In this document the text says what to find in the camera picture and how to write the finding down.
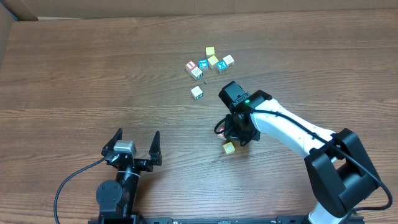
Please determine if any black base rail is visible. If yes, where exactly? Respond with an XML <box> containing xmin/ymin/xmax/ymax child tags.
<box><xmin>87</xmin><ymin>215</ymin><xmax>307</xmax><ymax>224</ymax></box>

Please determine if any white block far right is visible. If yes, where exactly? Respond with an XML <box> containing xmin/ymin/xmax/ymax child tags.
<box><xmin>223</xmin><ymin>55</ymin><xmax>234</xmax><ymax>67</ymax></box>

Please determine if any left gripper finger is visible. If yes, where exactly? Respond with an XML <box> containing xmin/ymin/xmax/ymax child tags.
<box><xmin>149</xmin><ymin>131</ymin><xmax>162</xmax><ymax>166</ymax></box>
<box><xmin>101</xmin><ymin>128</ymin><xmax>123</xmax><ymax>156</ymax></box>

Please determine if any cardboard wall panel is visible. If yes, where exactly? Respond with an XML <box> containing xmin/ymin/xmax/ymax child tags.
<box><xmin>0</xmin><ymin>0</ymin><xmax>398</xmax><ymax>22</ymax></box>

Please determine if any yellow block near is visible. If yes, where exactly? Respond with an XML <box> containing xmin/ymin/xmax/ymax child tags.
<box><xmin>207</xmin><ymin>55</ymin><xmax>219</xmax><ymax>69</ymax></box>

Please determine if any white block blue side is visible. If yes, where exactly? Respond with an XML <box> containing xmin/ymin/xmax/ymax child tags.
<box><xmin>223</xmin><ymin>142</ymin><xmax>235</xmax><ymax>155</ymax></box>

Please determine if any white block frog picture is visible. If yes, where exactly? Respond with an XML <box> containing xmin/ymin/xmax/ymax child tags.
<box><xmin>190</xmin><ymin>86</ymin><xmax>203</xmax><ymax>100</ymax></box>

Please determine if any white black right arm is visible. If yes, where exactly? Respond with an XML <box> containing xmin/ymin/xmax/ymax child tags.
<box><xmin>215</xmin><ymin>86</ymin><xmax>383</xmax><ymax>223</ymax></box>

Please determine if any red I block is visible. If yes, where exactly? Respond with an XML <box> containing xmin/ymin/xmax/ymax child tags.
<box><xmin>185</xmin><ymin>60</ymin><xmax>197</xmax><ymax>73</ymax></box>

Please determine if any blue X block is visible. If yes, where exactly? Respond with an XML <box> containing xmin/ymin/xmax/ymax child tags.
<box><xmin>216</xmin><ymin>60</ymin><xmax>228</xmax><ymax>73</ymax></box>

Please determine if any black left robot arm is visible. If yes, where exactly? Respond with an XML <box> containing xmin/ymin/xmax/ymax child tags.
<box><xmin>96</xmin><ymin>129</ymin><xmax>162</xmax><ymax>223</ymax></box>

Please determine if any yellow block far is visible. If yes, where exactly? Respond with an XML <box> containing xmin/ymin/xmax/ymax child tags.
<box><xmin>205</xmin><ymin>47</ymin><xmax>215</xmax><ymax>58</ymax></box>

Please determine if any white block green side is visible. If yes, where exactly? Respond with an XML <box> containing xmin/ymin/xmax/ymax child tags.
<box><xmin>190</xmin><ymin>67</ymin><xmax>203</xmax><ymax>80</ymax></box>

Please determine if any white block green edge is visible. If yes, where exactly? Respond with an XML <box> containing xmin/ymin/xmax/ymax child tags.
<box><xmin>217</xmin><ymin>127</ymin><xmax>226</xmax><ymax>140</ymax></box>

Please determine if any blue letter block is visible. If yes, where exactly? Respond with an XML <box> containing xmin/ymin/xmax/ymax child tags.
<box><xmin>198</xmin><ymin>59</ymin><xmax>208</xmax><ymax>71</ymax></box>

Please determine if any yellow block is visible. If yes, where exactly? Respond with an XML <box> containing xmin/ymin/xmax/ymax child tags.
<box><xmin>205</xmin><ymin>47</ymin><xmax>215</xmax><ymax>58</ymax></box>
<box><xmin>207</xmin><ymin>55</ymin><xmax>219</xmax><ymax>69</ymax></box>

